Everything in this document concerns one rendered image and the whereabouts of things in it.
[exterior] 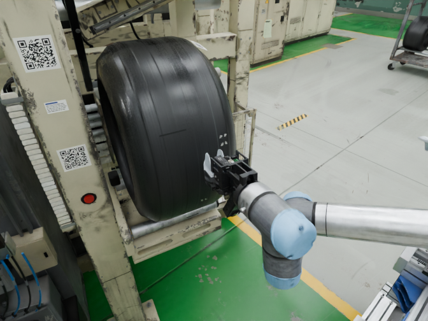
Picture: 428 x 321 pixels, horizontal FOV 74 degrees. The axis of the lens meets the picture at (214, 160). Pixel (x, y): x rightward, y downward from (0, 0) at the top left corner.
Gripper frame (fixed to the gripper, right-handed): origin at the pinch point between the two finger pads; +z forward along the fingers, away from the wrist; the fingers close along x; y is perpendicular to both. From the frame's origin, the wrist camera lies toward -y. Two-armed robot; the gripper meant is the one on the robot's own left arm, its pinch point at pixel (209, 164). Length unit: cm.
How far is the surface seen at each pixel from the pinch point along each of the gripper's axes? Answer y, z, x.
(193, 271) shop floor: -117, 63, -12
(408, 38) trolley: -37, 249, -498
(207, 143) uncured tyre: 5.0, 2.1, -0.9
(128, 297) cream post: -76, 32, 30
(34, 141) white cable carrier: 8.2, 22.9, 39.6
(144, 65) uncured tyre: 24.6, 15.8, 8.8
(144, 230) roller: -30.8, 19.0, 17.9
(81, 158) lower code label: 0.1, 22.8, 30.0
